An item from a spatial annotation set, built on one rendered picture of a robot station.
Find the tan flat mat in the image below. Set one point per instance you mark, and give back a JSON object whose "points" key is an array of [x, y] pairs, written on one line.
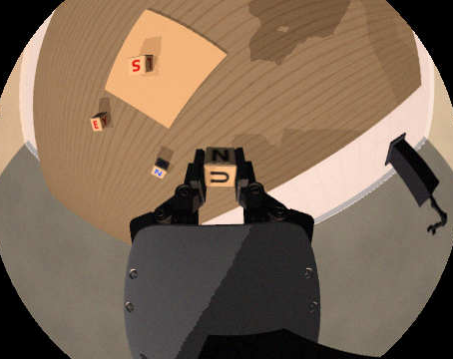
{"points": [[182, 60]]}

